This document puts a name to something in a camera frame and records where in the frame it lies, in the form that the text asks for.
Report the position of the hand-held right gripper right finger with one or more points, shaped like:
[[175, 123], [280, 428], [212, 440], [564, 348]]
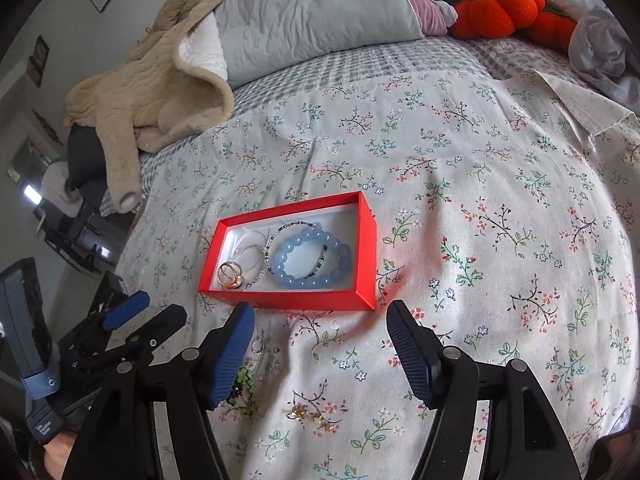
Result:
[[415, 355]]

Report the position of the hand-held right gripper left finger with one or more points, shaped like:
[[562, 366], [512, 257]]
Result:
[[231, 360]]

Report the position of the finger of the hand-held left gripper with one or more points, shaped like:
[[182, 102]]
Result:
[[127, 307], [162, 325]]

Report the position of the gold earring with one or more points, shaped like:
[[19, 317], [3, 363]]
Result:
[[295, 414], [324, 422]]

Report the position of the red jewelry box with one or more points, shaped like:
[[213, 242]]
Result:
[[300, 301]]

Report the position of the person's left hand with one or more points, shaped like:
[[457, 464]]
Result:
[[55, 455]]

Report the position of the gold rings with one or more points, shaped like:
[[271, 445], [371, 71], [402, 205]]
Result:
[[235, 282]]

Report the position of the black chair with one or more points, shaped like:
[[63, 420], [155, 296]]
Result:
[[75, 240]]

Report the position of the white bag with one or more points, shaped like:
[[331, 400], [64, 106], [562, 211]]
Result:
[[60, 185]]

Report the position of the floral bed sheet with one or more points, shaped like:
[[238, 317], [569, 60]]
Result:
[[450, 210]]

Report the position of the dark cushion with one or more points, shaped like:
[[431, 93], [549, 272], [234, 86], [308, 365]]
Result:
[[85, 155]]

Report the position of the beige fleece jacket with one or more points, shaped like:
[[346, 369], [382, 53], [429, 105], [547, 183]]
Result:
[[150, 85]]

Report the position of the cream floral folded cloth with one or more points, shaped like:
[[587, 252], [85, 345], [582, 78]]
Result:
[[580, 100]]

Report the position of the grey pillow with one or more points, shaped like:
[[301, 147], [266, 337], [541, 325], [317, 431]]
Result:
[[310, 15]]

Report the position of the orange pumpkin plush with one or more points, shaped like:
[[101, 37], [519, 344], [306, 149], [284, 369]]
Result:
[[490, 10], [550, 27]]

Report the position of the grey crumpled cloth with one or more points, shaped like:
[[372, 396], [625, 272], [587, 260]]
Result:
[[600, 40]]

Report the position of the red wall sticker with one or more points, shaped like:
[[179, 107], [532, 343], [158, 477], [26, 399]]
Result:
[[46, 125]]

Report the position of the dark wall sticker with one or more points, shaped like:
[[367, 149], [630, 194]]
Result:
[[39, 55]]

